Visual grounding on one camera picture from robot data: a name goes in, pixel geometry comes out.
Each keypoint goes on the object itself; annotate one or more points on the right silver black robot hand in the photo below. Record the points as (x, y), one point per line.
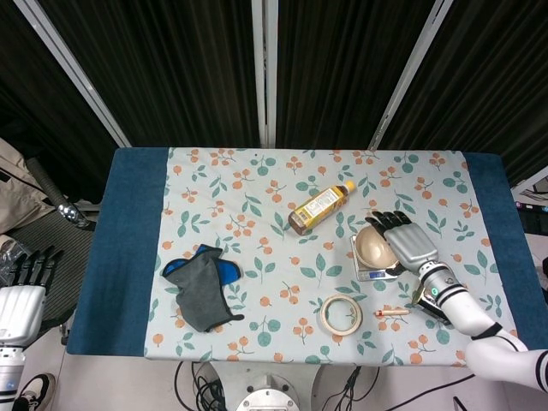
(409, 244)

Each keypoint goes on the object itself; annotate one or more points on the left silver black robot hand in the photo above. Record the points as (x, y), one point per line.
(21, 304)

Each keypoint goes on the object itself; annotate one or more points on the beige bowl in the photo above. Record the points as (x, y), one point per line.
(374, 250)

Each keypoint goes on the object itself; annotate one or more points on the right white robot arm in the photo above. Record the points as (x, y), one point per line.
(462, 308)

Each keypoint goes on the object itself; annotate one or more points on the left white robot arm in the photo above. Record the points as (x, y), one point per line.
(8, 368)

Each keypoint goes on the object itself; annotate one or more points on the silver digital kitchen scale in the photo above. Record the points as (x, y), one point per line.
(372, 274)

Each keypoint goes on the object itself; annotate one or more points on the wooden pen with red band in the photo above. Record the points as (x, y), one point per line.
(394, 311)

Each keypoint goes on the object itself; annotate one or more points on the black white sneaker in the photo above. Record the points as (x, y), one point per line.
(38, 387)

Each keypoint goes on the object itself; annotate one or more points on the yellow-label tea bottle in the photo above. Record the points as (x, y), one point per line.
(317, 207)

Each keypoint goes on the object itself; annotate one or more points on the floral orange-berry tablecloth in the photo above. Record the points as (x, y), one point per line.
(299, 257)

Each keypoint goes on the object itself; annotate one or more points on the beige masking tape roll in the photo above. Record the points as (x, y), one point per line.
(326, 317)

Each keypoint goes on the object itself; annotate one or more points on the blue velvet table cover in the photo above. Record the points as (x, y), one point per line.
(124, 257)

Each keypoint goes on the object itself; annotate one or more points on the beige jacket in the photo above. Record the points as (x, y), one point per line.
(21, 188)

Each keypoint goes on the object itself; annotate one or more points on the gray cloth with black trim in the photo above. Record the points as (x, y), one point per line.
(201, 291)

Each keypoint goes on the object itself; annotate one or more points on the blue mitt with black trim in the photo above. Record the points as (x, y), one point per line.
(229, 272)

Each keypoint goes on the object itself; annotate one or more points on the black pleated curtain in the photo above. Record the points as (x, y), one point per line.
(180, 64)

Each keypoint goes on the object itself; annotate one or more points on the white metal frame post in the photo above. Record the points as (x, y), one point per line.
(264, 73)
(77, 73)
(411, 73)

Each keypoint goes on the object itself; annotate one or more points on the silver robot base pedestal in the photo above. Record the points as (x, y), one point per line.
(265, 385)

